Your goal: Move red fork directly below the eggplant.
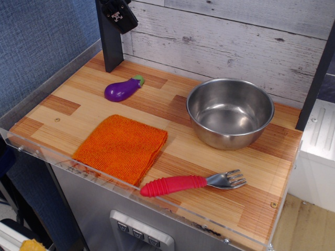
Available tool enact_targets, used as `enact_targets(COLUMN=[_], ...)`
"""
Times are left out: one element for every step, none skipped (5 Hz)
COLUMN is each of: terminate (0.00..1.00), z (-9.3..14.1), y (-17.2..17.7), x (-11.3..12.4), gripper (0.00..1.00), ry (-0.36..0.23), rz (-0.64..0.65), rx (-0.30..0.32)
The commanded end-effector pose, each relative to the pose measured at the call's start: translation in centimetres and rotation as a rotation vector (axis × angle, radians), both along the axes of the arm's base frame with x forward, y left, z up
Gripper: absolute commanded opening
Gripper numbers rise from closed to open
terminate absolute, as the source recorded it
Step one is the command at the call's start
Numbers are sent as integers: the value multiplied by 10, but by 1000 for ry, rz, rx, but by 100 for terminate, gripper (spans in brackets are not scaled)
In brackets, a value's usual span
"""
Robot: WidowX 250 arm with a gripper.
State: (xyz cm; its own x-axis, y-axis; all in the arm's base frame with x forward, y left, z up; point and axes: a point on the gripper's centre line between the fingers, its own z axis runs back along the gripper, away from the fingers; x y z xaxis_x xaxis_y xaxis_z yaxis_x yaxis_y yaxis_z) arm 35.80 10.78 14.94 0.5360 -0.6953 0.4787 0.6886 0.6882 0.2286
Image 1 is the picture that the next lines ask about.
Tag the dark grey right post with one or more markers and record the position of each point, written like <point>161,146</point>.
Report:
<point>316,82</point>

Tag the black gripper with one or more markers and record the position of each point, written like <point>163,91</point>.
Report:
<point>119,15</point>

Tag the orange folded cloth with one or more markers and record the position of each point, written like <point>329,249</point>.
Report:
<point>122,148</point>

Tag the stainless steel bowl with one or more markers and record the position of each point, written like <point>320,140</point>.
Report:
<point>228,113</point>

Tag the dark grey post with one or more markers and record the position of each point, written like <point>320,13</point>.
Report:
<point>110,39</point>
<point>316,82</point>

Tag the white ribbed side unit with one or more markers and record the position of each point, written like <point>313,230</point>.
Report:
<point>312,177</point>

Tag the yellow object bottom left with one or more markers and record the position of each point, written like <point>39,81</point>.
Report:
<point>31,245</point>

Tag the purple toy eggplant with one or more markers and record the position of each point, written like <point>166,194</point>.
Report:
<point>117,92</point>

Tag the red handled metal fork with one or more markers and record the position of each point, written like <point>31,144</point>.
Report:
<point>164,186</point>

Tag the dark grey left post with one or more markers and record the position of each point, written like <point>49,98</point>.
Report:
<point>110,39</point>

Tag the silver button control panel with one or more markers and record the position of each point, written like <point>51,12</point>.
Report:
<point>122,223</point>

